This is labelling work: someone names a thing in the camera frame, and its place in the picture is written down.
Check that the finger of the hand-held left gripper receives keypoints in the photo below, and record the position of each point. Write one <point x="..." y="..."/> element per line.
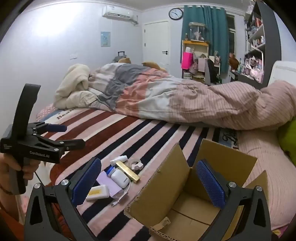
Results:
<point x="69" y="143"/>
<point x="56" y="128"/>

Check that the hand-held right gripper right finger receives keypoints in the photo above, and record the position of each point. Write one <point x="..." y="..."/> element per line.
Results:
<point x="211" y="185"/>

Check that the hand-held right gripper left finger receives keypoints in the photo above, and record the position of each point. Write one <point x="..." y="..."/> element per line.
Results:
<point x="87" y="180"/>

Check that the white box with yellow label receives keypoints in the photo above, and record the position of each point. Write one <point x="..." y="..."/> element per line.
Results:
<point x="98" y="192"/>

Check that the light purple box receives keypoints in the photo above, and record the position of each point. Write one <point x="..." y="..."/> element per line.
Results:
<point x="108" y="187"/>

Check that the white earbud case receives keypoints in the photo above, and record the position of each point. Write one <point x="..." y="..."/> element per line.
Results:
<point x="120" y="179"/>

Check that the brown cardboard box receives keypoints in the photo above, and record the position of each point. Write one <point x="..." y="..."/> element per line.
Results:
<point x="175" y="176"/>

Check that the white small bottle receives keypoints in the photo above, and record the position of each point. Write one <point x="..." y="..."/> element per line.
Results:
<point x="120" y="160"/>

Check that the gold bar-shaped box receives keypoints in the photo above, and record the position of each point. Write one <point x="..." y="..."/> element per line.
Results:
<point x="127" y="171"/>

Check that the clear tape roll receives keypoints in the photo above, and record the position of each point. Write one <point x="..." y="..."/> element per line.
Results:
<point x="133" y="167"/>

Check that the person's left forearm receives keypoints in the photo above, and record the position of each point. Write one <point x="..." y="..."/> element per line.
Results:
<point x="7" y="204"/>

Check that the person's left hand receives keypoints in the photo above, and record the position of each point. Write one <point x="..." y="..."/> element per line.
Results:
<point x="31" y="168"/>

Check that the floral bed sheet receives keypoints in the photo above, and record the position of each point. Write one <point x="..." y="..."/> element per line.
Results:
<point x="46" y="111"/>

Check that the cream fleece blanket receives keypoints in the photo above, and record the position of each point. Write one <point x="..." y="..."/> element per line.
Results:
<point x="74" y="85"/>

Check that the pink ribbed pillow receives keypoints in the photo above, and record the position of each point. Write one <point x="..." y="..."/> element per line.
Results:
<point x="261" y="162"/>

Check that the striped pink blanket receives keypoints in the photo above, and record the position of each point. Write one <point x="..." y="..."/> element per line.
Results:
<point x="143" y="129"/>

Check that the green plush toy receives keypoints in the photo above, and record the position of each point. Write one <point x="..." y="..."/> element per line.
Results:
<point x="288" y="136"/>

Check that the pink grey duvet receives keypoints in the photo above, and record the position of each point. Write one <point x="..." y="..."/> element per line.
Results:
<point x="150" y="92"/>

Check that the brown plush toy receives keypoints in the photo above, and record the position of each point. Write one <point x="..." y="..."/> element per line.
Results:
<point x="124" y="60"/>
<point x="152" y="64"/>

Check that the dark suitcase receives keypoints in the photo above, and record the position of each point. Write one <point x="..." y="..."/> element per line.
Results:
<point x="121" y="56"/>

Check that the black garment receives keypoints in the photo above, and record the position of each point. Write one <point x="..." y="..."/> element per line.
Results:
<point x="211" y="69"/>

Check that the brown round bag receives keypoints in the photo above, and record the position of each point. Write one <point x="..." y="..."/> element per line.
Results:
<point x="234" y="61"/>

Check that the bright pink bag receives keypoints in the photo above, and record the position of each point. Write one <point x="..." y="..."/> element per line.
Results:
<point x="187" y="60"/>

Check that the white air conditioner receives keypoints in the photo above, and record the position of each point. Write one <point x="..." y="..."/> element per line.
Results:
<point x="118" y="12"/>

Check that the white door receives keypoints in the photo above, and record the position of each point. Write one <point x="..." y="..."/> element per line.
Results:
<point x="156" y="41"/>

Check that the white bed headboard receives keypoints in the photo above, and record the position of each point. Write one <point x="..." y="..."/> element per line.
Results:
<point x="284" y="71"/>

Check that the yellow white shelf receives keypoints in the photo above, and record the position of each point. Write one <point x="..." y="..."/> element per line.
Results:
<point x="196" y="42"/>

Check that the window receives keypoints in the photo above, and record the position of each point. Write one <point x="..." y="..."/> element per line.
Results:
<point x="231" y="39"/>

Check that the dark bookshelf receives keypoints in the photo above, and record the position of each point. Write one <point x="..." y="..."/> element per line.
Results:
<point x="270" y="46"/>

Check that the glass display case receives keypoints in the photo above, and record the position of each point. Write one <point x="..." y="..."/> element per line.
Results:
<point x="197" y="32"/>

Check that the teal curtain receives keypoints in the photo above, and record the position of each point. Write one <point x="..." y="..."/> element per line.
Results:
<point x="212" y="30"/>

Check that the white wall socket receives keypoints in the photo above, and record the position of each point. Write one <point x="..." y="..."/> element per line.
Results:
<point x="74" y="56"/>

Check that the light blue wall poster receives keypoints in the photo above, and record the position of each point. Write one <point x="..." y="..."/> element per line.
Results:
<point x="105" y="39"/>

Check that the round wall clock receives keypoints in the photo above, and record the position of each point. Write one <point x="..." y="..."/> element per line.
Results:
<point x="176" y="14"/>

